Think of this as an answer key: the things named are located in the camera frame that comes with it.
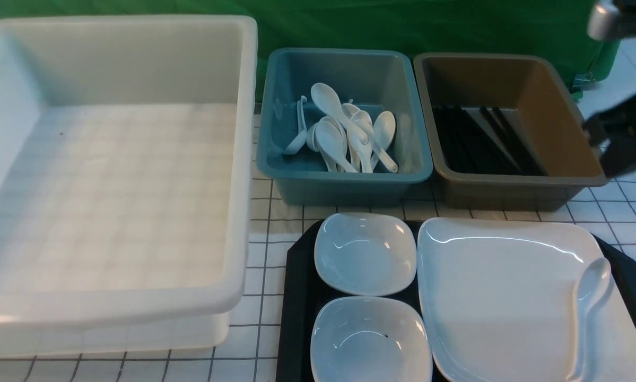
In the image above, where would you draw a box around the black serving tray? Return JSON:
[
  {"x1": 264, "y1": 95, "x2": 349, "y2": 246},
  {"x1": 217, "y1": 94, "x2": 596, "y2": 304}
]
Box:
[{"x1": 275, "y1": 221, "x2": 636, "y2": 381}]

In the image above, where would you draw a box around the small white bowl front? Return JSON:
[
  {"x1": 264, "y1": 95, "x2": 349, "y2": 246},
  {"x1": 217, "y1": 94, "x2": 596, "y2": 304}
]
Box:
[{"x1": 310, "y1": 297, "x2": 433, "y2": 381}]

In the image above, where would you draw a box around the small white bowl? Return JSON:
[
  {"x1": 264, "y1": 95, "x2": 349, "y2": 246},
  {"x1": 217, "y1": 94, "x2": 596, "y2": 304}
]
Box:
[
  {"x1": 313, "y1": 212, "x2": 417, "y2": 297},
  {"x1": 310, "y1": 297, "x2": 433, "y2": 381}
]

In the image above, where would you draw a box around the large white square plate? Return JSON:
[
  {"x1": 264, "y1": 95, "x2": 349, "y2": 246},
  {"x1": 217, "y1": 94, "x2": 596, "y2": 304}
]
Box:
[{"x1": 416, "y1": 216, "x2": 636, "y2": 382}]

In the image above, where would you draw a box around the white ceramic soup spoon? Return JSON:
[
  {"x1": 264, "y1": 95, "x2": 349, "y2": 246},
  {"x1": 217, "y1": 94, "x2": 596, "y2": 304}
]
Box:
[{"x1": 565, "y1": 258, "x2": 611, "y2": 381}]

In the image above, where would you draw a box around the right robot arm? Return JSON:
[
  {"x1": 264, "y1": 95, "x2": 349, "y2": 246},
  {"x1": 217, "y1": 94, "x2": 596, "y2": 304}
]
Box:
[{"x1": 582, "y1": 1, "x2": 636, "y2": 178}]

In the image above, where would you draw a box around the large white plastic tub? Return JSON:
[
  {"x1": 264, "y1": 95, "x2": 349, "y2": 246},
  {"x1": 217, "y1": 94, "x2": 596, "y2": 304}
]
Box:
[{"x1": 0, "y1": 14, "x2": 258, "y2": 359}]

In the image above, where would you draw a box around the pile of white spoons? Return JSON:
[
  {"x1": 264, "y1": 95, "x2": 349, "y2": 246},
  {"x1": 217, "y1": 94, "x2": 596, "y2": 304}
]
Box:
[{"x1": 281, "y1": 82, "x2": 399, "y2": 173}]

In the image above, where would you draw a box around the teal plastic bin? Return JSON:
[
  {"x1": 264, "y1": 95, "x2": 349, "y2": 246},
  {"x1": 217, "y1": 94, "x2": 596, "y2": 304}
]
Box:
[{"x1": 256, "y1": 48, "x2": 433, "y2": 206}]

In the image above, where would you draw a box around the black chopsticks bundle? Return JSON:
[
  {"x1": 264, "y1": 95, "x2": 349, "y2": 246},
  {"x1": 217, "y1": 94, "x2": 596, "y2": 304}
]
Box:
[{"x1": 433, "y1": 106, "x2": 547, "y2": 176}]

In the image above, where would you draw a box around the brown plastic bin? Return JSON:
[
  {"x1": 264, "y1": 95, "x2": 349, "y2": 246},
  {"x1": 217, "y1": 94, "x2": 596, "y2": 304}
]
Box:
[{"x1": 413, "y1": 53, "x2": 609, "y2": 211}]

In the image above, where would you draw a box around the metal binder clip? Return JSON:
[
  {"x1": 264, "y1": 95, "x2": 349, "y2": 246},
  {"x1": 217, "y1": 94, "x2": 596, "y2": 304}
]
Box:
[{"x1": 570, "y1": 73, "x2": 596, "y2": 93}]

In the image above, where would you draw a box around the green cloth backdrop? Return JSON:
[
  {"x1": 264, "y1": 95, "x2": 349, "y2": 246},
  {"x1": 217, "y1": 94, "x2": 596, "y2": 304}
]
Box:
[{"x1": 0, "y1": 1, "x2": 618, "y2": 106}]

